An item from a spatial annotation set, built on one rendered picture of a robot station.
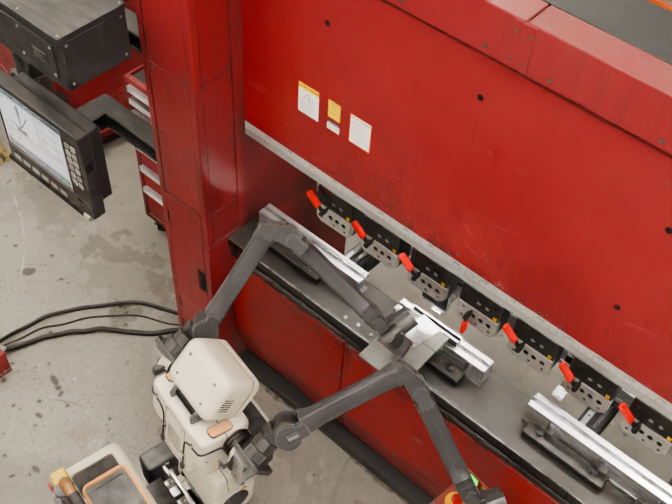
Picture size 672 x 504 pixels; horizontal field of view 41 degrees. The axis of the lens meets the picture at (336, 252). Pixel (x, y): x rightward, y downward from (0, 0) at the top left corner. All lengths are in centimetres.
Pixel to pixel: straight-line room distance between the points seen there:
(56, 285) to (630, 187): 304
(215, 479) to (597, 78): 164
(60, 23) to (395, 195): 109
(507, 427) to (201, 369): 109
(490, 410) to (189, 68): 148
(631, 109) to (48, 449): 284
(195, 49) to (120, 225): 209
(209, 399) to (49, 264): 227
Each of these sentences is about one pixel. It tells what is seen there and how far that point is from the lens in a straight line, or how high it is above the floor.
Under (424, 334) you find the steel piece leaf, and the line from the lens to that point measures 309.
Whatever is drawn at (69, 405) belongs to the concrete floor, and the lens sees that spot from 417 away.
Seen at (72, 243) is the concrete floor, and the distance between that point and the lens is 473.
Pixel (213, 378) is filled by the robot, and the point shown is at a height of 138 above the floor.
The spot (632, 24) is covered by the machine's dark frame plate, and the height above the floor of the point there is 230.
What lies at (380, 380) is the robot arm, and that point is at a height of 137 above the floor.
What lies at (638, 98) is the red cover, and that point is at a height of 226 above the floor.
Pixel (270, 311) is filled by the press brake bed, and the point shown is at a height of 61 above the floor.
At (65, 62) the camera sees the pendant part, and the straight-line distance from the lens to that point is 271.
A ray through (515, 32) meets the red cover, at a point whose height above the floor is 226.
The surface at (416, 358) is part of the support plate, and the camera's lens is 303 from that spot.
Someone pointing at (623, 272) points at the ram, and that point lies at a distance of 242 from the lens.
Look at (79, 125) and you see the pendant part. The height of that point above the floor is 157.
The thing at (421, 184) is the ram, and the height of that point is 161.
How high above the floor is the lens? 350
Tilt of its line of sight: 50 degrees down
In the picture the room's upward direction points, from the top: 4 degrees clockwise
